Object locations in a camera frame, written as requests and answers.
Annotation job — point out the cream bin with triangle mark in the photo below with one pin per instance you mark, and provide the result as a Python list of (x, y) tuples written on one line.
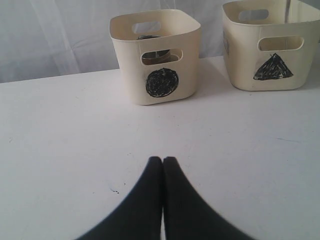
[(269, 45)]

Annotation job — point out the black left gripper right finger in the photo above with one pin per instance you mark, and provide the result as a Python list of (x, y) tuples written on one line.
[(186, 215)]

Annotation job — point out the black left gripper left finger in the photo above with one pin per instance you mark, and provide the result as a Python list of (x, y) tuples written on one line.
[(139, 215)]

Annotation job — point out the steel bowl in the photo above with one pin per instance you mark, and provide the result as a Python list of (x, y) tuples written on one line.
[(157, 57)]

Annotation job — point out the white backdrop curtain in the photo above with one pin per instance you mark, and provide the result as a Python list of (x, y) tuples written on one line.
[(48, 38)]

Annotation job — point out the cream bin with circle mark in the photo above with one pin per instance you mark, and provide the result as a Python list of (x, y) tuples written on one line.
[(137, 33)]

